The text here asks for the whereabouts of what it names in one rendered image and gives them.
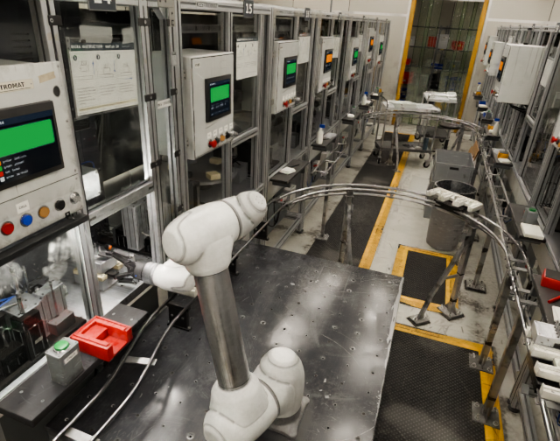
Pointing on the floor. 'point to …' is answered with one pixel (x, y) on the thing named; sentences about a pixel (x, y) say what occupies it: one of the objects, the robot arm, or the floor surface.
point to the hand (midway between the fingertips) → (107, 263)
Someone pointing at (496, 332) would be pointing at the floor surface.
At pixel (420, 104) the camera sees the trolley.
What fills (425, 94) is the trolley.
